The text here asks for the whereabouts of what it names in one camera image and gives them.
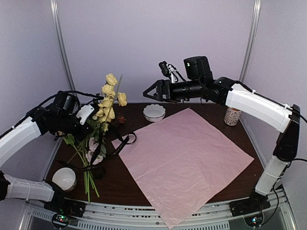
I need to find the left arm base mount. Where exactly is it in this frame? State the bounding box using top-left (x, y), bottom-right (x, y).
top-left (43, 199), bottom-right (86, 218)

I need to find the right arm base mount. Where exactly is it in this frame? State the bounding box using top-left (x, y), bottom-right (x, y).
top-left (229, 197), bottom-right (271, 217)

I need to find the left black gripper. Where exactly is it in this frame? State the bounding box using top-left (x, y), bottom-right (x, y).
top-left (57, 112), bottom-right (93, 141)

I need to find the right aluminium frame post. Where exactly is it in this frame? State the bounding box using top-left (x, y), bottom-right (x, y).
top-left (239, 0), bottom-right (262, 82)

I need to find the round white bowl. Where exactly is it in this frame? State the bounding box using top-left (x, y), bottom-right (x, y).
top-left (52, 167), bottom-right (77, 192)

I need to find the patterned mug orange inside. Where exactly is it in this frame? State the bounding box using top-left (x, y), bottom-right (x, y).
top-left (224, 107), bottom-right (241, 127)

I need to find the left aluminium frame post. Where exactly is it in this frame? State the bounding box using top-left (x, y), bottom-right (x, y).
top-left (50, 0), bottom-right (75, 90)

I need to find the black printed ribbon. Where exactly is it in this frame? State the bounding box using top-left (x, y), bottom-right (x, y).
top-left (57, 122), bottom-right (137, 179)

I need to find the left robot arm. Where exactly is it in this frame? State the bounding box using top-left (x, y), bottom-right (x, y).
top-left (0, 91), bottom-right (99, 213)

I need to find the scalloped white bowl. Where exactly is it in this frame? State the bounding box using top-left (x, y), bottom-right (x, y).
top-left (143, 104), bottom-right (166, 122)

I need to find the aluminium frame post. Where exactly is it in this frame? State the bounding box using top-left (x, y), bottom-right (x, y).
top-left (239, 0), bottom-right (262, 82)
top-left (50, 0), bottom-right (75, 90)

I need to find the small red flower stem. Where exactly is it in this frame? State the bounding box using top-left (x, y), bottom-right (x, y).
top-left (116, 115), bottom-right (126, 124)

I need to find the front aluminium rail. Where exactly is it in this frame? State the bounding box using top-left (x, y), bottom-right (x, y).
top-left (18, 189), bottom-right (298, 230)

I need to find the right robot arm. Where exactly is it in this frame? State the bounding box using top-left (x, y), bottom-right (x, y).
top-left (143, 56), bottom-right (301, 212)

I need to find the pink wrapping paper sheet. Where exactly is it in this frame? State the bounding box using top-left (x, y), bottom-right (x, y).
top-left (119, 108), bottom-right (253, 229)

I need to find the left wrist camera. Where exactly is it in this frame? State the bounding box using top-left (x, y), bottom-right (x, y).
top-left (76, 104), bottom-right (95, 125)

